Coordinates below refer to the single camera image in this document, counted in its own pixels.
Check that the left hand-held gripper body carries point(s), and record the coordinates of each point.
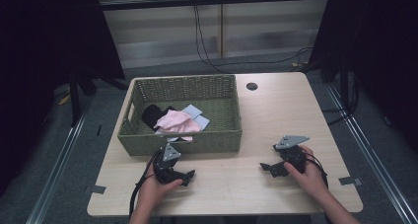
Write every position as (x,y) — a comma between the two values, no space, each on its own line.
(163,168)

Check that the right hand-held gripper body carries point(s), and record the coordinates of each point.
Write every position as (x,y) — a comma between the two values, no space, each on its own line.
(292,153)

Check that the person's left hand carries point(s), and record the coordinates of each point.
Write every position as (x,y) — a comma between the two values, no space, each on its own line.
(154,191)

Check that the person's right hand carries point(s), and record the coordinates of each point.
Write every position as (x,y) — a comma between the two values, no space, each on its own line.
(312,179)

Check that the green woven basket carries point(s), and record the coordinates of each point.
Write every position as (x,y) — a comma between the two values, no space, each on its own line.
(213,141)

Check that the pink sock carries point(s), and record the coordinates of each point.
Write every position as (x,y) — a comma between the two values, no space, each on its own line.
(177,122)

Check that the light blue sock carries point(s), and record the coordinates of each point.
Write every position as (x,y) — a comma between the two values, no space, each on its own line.
(202,122)
(193,111)

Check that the black sock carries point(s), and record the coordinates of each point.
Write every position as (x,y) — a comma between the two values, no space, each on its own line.
(152,114)

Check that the grey tape piece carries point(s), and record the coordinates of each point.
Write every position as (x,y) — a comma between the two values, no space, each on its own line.
(98,189)
(349,180)

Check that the black metal stand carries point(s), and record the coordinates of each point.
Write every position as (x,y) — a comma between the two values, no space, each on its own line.
(75,99)
(343,86)

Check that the yellow floor marker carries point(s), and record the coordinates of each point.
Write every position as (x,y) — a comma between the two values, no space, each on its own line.
(64,99)

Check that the dark curtain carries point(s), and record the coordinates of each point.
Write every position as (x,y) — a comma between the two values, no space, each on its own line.
(378,53)
(49,53)

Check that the black horizontal bar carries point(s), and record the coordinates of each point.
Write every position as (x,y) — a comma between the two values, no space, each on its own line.
(213,1)

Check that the metal floor rail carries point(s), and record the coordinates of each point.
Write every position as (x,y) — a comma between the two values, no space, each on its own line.
(378,164)
(54,174)

